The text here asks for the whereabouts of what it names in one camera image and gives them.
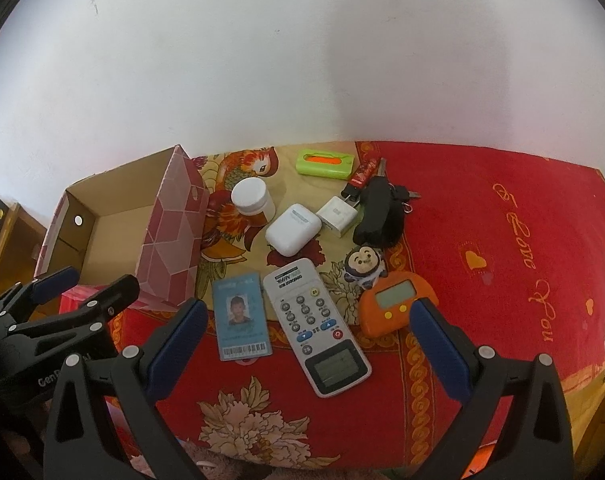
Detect white remote control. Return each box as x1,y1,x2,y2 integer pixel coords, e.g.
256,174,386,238
262,258,372,399

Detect green orange tissue case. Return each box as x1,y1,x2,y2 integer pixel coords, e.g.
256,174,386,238
295,148,355,181

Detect pink patterned cardboard box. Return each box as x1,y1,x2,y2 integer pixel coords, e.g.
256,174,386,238
34,145,209,311

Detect orange digital timer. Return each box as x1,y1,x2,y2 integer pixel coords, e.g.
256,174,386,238
359,271,439,339

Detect black keys with ring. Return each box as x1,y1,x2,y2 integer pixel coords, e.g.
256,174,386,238
391,184,421,214

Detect white charger cube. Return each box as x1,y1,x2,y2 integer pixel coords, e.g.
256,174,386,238
316,196,358,237

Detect red lighter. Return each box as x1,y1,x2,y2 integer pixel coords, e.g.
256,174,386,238
341,156,381,202

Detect wooden bedside shelf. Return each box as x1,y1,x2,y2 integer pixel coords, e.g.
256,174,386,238
0,200,45,293

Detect white earbuds case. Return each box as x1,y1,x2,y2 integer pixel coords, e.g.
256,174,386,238
266,204,322,257

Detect red floral bed blanket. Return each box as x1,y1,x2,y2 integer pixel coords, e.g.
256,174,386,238
102,140,605,470

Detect white round jar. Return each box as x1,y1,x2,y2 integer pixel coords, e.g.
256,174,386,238
231,177,275,226

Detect blue ID card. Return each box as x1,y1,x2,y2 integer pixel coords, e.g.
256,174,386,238
212,272,272,362

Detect monkey figurine toy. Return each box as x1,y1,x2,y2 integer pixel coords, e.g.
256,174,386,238
344,245,388,290

